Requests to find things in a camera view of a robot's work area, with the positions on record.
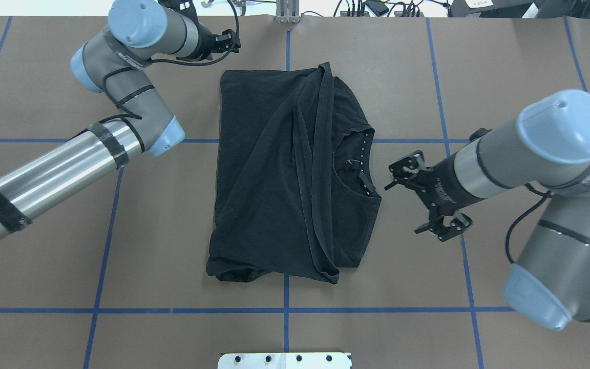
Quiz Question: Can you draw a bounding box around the black graphic t-shirt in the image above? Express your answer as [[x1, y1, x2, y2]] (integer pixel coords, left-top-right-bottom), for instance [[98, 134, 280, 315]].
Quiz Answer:
[[206, 63, 382, 284]]

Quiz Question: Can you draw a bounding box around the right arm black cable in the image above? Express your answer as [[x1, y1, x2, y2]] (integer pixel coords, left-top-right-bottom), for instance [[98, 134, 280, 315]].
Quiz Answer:
[[504, 184, 552, 264]]

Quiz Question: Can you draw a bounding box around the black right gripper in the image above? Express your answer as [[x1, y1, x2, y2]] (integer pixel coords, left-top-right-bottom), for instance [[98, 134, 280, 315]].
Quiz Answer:
[[384, 150, 473, 241]]

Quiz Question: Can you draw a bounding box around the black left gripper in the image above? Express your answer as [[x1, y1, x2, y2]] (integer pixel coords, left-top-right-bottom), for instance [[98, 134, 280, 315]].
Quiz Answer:
[[193, 24, 223, 61]]

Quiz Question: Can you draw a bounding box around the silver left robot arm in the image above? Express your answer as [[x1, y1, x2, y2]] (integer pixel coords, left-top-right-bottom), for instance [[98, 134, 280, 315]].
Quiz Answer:
[[0, 1, 240, 240]]

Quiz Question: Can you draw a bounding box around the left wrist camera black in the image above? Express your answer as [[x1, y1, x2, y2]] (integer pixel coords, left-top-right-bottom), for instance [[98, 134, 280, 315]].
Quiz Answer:
[[212, 29, 242, 53]]

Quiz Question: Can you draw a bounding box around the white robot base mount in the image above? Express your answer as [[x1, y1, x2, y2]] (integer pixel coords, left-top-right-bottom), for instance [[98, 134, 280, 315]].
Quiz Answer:
[[217, 351, 353, 368]]

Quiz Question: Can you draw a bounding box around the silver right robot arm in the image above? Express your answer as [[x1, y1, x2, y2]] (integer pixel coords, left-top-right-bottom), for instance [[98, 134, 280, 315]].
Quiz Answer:
[[386, 89, 590, 330]]

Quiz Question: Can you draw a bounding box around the black device behind table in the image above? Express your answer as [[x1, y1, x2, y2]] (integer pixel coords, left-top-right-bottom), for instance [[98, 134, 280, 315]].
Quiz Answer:
[[448, 1, 534, 18]]

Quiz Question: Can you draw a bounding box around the aluminium frame post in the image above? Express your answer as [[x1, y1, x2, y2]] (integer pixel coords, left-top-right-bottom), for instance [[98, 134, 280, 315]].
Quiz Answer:
[[276, 0, 301, 24]]

